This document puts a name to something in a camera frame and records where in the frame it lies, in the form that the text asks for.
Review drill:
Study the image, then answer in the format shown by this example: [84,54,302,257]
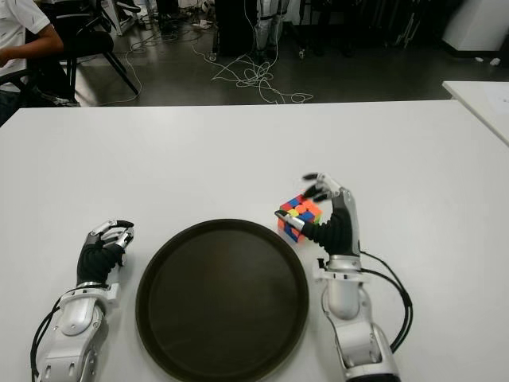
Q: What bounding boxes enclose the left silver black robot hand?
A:
[76,218,135,288]

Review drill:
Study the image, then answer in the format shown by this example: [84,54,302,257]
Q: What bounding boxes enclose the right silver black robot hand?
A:
[274,171,362,259]

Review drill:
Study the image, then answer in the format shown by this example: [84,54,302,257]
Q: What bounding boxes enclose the multicoloured Rubik's cube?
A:
[274,194,323,243]

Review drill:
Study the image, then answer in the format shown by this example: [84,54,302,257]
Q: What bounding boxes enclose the dark brown round plate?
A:
[134,217,310,382]

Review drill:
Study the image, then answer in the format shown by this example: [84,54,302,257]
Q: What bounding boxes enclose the black office chair armrest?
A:
[0,59,80,108]

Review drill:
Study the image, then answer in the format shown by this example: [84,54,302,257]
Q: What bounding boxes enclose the white neighbouring table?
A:
[441,80,509,146]

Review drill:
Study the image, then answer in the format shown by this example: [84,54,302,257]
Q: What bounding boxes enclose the black equipment racks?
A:
[284,0,442,59]

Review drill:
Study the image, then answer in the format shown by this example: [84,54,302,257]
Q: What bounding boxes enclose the folded metal stands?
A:
[391,10,422,51]

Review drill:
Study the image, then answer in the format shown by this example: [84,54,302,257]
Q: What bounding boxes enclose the black four-legged chair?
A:
[39,0,140,107]

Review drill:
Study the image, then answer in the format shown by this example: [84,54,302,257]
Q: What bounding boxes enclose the silver humanoid robot legs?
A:
[254,0,284,53]

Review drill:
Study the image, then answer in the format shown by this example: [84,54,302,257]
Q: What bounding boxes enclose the black cabinet on casters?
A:
[214,0,259,57]

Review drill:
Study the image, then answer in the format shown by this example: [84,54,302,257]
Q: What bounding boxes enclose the person in white shirt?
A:
[0,0,65,124]

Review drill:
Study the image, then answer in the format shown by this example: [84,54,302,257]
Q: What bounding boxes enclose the white pillar with black base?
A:
[441,0,509,53]

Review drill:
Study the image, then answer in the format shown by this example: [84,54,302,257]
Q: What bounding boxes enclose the left arm black cables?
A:
[30,296,64,382]

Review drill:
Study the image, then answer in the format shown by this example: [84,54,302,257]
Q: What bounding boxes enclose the arm black cables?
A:
[30,296,64,382]
[359,250,414,355]

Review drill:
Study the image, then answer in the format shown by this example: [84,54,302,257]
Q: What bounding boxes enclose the right arm black cables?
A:
[359,250,414,355]

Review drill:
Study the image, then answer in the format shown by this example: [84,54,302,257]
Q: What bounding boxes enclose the tangled white floor cable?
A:
[190,0,315,105]

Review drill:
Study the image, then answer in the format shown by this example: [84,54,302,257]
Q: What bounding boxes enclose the white cable by chair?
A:
[95,27,200,107]

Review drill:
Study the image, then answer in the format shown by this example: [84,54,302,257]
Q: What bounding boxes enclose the white desk frame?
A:
[105,0,140,37]

